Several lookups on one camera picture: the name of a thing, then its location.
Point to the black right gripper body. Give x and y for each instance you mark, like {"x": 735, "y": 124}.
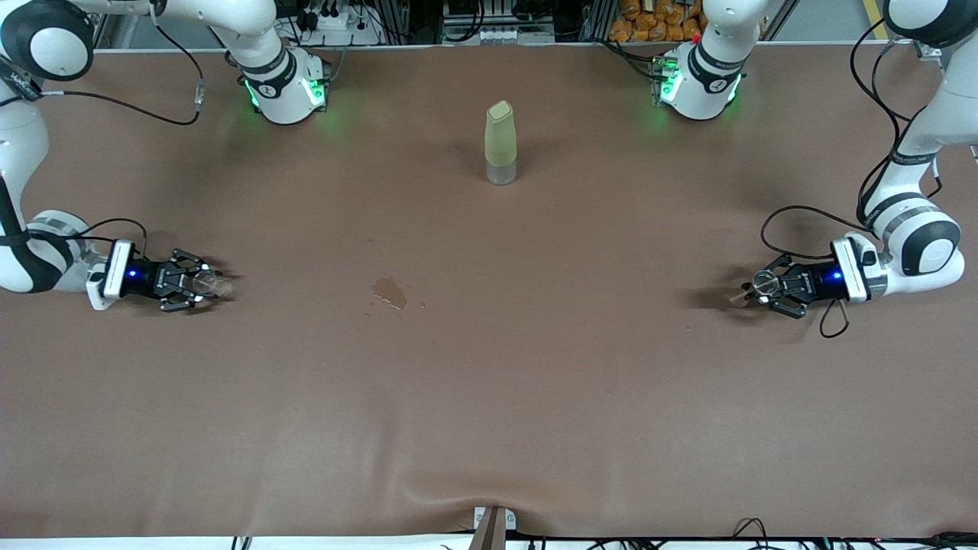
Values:
{"x": 145, "y": 279}

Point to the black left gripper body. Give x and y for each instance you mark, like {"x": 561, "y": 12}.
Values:
{"x": 816, "y": 282}

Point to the steel double jigger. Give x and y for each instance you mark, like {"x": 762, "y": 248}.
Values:
{"x": 764, "y": 284}

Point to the clear glass measuring cup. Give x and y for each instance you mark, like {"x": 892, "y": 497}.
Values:
{"x": 210, "y": 285}

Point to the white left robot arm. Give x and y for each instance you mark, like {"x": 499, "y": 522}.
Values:
{"x": 924, "y": 244}

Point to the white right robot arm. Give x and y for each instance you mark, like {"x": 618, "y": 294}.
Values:
{"x": 283, "y": 92}

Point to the olive sleeved shaker bottle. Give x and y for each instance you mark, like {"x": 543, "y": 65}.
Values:
{"x": 500, "y": 137}

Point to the brown liquid spill puddle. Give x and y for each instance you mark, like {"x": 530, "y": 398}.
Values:
{"x": 390, "y": 294}

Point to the orange snack bag pile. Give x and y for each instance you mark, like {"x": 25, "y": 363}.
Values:
{"x": 649, "y": 27}

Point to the brown table mat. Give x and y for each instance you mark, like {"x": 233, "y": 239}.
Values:
{"x": 535, "y": 420}

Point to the white power strip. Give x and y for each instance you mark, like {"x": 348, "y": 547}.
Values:
{"x": 344, "y": 30}

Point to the white terminal block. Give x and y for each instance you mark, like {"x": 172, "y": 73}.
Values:
{"x": 497, "y": 34}

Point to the metal table clamp bracket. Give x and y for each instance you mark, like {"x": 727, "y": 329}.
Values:
{"x": 494, "y": 523}

